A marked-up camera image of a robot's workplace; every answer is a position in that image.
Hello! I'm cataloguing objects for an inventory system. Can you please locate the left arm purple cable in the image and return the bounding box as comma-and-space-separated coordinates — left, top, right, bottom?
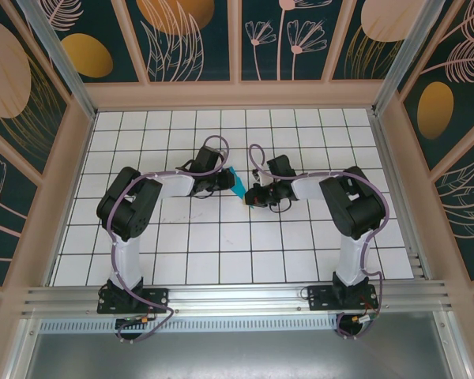
104, 135, 230, 345

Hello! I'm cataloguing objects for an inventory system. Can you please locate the aluminium side rail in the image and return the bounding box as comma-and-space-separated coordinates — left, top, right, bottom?
369, 109, 434, 281

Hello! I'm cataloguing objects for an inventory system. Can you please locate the aluminium corner post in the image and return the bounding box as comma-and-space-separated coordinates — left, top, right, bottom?
372, 0, 447, 115
15, 0, 99, 122

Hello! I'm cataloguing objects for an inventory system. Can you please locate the small electronics board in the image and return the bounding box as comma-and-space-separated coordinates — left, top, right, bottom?
116, 313, 157, 329
337, 310, 380, 336

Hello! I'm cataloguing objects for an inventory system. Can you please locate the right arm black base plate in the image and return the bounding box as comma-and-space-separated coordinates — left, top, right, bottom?
307, 282, 378, 311

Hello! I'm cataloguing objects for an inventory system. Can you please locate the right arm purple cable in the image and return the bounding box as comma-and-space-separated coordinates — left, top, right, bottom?
248, 144, 390, 341

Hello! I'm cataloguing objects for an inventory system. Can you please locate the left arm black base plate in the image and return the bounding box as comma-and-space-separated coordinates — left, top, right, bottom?
97, 284, 171, 315

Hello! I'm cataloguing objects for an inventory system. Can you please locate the long aluminium mounting rail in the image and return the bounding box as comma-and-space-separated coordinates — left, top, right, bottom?
21, 279, 453, 317

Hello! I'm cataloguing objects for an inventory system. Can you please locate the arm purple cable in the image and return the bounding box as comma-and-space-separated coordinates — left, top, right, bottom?
104, 135, 230, 345
248, 144, 390, 341

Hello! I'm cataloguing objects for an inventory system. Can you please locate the perforated metal cable tray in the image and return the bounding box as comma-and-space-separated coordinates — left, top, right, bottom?
39, 318, 340, 333

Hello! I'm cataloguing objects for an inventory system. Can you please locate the teal cloth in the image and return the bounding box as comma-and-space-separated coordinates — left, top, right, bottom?
225, 165, 256, 209

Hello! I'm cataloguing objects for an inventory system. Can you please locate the grey metal panel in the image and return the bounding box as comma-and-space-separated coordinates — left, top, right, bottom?
23, 311, 457, 379

